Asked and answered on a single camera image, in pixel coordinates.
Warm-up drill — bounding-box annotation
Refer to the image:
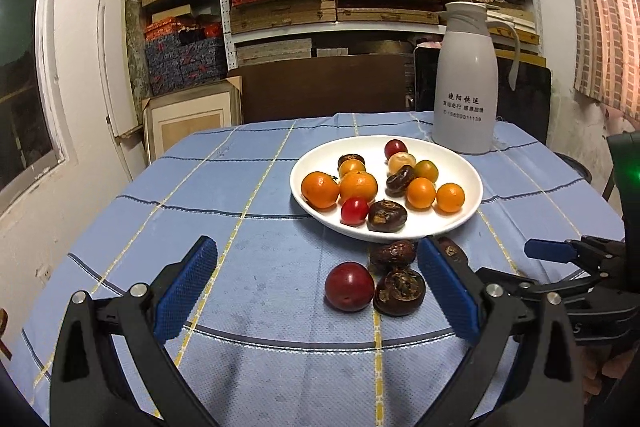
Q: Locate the small bright red plum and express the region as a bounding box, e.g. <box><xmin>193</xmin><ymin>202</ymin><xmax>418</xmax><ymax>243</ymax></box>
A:
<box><xmin>340</xmin><ymin>197</ymin><xmax>370</xmax><ymax>226</ymax></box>

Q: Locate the pile of patterned fabric boxes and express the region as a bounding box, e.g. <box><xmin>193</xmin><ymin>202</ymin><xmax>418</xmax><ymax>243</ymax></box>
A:
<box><xmin>144</xmin><ymin>18</ymin><xmax>228</xmax><ymax>95</ymax></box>

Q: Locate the yellow passion fruit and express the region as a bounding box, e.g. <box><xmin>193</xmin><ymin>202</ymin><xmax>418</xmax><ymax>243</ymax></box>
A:
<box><xmin>388</xmin><ymin>152</ymin><xmax>417</xmax><ymax>175</ymax></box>

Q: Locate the person's right hand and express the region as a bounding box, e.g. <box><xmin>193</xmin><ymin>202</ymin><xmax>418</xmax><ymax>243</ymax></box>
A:
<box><xmin>582</xmin><ymin>342</ymin><xmax>636</xmax><ymax>413</ymax></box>

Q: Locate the large orange mandarin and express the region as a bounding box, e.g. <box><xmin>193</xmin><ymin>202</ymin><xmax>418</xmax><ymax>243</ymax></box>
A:
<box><xmin>339</xmin><ymin>170</ymin><xmax>379</xmax><ymax>204</ymax></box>
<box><xmin>301</xmin><ymin>171</ymin><xmax>341</xmax><ymax>210</ymax></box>

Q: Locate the white oval plate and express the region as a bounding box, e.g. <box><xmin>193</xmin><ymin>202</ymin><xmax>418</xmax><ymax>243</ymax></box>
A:
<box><xmin>290</xmin><ymin>135</ymin><xmax>484</xmax><ymax>244</ymax></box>

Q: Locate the wooden picture frame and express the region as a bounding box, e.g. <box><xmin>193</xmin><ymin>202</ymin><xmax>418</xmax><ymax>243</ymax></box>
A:
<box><xmin>142</xmin><ymin>76</ymin><xmax>243</xmax><ymax>165</ymax></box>

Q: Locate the small orange mandarin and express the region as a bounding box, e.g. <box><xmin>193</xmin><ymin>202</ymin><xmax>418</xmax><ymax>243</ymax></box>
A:
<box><xmin>436</xmin><ymin>183</ymin><xmax>466</xmax><ymax>214</ymax></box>

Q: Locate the dark brown wooden board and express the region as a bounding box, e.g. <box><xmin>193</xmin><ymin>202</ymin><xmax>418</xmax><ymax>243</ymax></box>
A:
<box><xmin>227</xmin><ymin>53</ymin><xmax>416</xmax><ymax>125</ymax></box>

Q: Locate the large dark red plum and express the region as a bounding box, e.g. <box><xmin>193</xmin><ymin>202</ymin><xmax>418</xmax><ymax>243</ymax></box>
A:
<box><xmin>324</xmin><ymin>261</ymin><xmax>375</xmax><ymax>313</ymax></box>

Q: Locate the grey stone slab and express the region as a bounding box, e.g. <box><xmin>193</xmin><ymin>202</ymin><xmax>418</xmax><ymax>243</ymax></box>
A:
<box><xmin>124</xmin><ymin>0</ymin><xmax>152</xmax><ymax>108</ymax></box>

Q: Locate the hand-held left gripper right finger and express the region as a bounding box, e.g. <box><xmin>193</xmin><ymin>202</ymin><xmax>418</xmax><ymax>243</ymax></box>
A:
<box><xmin>417</xmin><ymin>234</ymin><xmax>586</xmax><ymax>427</ymax></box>

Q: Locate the plaid curtain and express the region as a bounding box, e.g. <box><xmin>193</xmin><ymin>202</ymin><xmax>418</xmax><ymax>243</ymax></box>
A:
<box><xmin>555</xmin><ymin>0</ymin><xmax>640</xmax><ymax>118</ymax></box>

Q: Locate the black round stool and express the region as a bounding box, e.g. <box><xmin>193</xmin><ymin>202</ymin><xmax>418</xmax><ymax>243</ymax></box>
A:
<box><xmin>554</xmin><ymin>151</ymin><xmax>594</xmax><ymax>185</ymax></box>

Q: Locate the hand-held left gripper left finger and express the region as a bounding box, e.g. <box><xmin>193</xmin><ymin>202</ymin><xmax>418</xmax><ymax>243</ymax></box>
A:
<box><xmin>49</xmin><ymin>234</ymin><xmax>219</xmax><ymax>427</ymax></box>

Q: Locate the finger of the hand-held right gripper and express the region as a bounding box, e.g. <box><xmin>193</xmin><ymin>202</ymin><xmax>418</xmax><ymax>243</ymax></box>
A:
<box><xmin>475</xmin><ymin>268</ymin><xmax>601</xmax><ymax>308</ymax></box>
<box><xmin>524</xmin><ymin>234</ymin><xmax>626</xmax><ymax>275</ymax></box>

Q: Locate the white thermos jug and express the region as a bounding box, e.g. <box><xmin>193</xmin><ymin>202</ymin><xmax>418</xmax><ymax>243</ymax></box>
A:
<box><xmin>431</xmin><ymin>1</ymin><xmax>521</xmax><ymax>155</ymax></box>

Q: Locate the white framed window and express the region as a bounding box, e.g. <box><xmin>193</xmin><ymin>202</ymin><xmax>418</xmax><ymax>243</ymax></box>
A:
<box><xmin>0</xmin><ymin>0</ymin><xmax>68</xmax><ymax>218</ymax></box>

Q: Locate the greenish orange mandarin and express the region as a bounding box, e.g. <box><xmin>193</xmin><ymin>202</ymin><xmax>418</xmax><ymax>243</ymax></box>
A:
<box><xmin>413</xmin><ymin>160</ymin><xmax>440</xmax><ymax>184</ymax></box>

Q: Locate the blue checked tablecloth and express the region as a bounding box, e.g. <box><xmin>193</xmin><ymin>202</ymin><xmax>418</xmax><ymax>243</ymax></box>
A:
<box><xmin>20</xmin><ymin>111</ymin><xmax>626</xmax><ymax>427</ymax></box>

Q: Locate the white board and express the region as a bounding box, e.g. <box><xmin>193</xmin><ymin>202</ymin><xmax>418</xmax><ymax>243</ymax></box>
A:
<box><xmin>97</xmin><ymin>0</ymin><xmax>151</xmax><ymax>180</ymax></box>

